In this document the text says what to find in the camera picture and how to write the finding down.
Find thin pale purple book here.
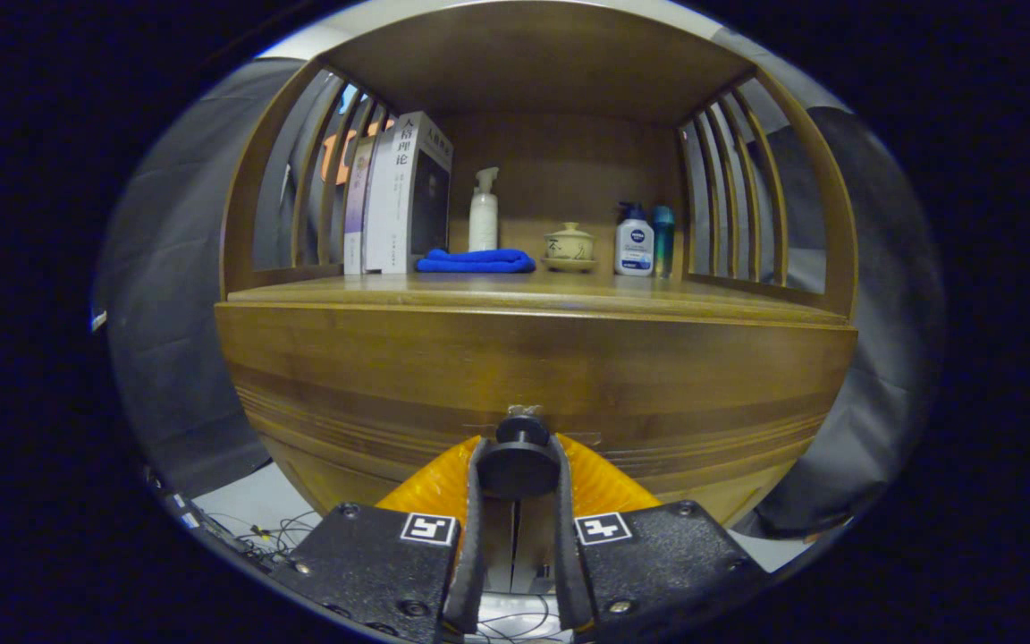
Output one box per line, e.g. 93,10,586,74
342,134,377,275

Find brown wooden cabinet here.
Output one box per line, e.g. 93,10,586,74
214,0,860,596

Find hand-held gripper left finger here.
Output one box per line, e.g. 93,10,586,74
269,434,487,644

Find cream lidded tea bowl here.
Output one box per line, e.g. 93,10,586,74
541,222,598,273

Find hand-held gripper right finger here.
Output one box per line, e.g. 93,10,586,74
551,434,771,644

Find brown wooden drawer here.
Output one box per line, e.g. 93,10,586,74
214,301,858,529

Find wooden countertop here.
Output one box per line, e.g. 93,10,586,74
224,268,847,325

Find teal slim bottle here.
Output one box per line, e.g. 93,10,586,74
652,206,676,278

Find thin white book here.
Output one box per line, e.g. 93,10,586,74
363,125,395,274

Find white pump bottle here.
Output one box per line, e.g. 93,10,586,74
469,167,500,252

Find white lotion bottle blue cap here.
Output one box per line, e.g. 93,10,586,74
614,202,655,276

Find thick white book dark cover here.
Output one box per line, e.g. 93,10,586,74
381,111,455,275

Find black round drawer knob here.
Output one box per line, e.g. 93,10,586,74
477,404,561,500

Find blue folded cloth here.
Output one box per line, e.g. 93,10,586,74
416,248,536,274

